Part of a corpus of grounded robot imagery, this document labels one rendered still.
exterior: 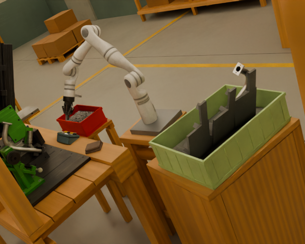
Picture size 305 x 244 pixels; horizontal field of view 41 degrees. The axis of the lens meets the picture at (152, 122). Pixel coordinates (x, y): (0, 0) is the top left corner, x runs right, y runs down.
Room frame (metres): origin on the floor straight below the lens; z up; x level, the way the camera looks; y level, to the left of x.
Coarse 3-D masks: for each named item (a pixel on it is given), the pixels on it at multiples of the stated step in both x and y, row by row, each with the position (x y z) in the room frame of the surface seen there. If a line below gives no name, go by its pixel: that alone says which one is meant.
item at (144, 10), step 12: (156, 0) 8.34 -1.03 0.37; (168, 0) 8.11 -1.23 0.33; (180, 0) 7.98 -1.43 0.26; (192, 0) 7.53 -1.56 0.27; (204, 0) 7.28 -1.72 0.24; (216, 0) 7.01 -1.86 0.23; (228, 0) 6.82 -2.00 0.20; (264, 0) 6.35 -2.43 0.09; (144, 12) 8.55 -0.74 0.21; (156, 12) 8.27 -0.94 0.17
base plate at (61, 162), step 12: (0, 144) 2.82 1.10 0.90; (36, 144) 2.55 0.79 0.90; (60, 156) 2.23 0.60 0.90; (72, 156) 2.16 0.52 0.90; (84, 156) 2.10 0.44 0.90; (48, 168) 2.14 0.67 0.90; (60, 168) 2.08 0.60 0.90; (72, 168) 2.02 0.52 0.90; (48, 180) 2.00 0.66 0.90; (60, 180) 1.95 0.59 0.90; (36, 192) 1.93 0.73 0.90; (48, 192) 1.89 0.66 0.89
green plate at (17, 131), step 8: (0, 112) 2.35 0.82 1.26; (8, 112) 2.37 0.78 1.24; (0, 120) 2.33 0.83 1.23; (8, 120) 2.34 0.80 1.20; (16, 120) 2.36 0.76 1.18; (8, 128) 2.32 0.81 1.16; (16, 128) 2.33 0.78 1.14; (24, 128) 2.35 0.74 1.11; (8, 136) 2.36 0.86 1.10; (16, 136) 2.31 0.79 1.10; (24, 136) 2.33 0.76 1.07
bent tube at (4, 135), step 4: (4, 124) 2.29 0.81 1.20; (8, 124) 2.30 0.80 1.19; (4, 128) 2.28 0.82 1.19; (4, 132) 2.27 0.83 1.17; (4, 136) 2.25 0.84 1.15; (4, 140) 2.24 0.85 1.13; (4, 144) 2.24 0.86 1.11; (8, 144) 2.24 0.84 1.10; (16, 148) 2.24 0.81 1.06; (20, 148) 2.25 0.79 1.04; (24, 148) 2.26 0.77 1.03; (28, 148) 2.27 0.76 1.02; (32, 148) 2.28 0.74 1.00; (36, 148) 2.29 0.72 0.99; (40, 148) 2.30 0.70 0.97; (40, 152) 2.28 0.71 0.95
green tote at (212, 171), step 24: (216, 96) 2.08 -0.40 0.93; (264, 96) 1.89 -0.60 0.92; (192, 120) 1.98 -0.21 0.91; (264, 120) 1.69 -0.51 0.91; (288, 120) 1.76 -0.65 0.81; (168, 144) 1.89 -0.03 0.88; (240, 144) 1.60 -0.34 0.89; (168, 168) 1.77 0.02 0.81; (192, 168) 1.58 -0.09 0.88; (216, 168) 1.51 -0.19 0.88
